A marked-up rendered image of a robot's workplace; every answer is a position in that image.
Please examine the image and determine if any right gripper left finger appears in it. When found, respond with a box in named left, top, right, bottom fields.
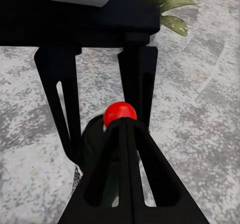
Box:
left=58, top=117, right=133, bottom=224

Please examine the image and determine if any insectifuge atomizer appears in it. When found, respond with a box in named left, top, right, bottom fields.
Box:
left=71, top=101, right=138, bottom=207

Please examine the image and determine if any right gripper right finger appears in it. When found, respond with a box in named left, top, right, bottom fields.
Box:
left=126, top=117, right=210, bottom=224

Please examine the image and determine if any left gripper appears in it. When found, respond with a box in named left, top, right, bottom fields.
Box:
left=0, top=0, right=161, bottom=170

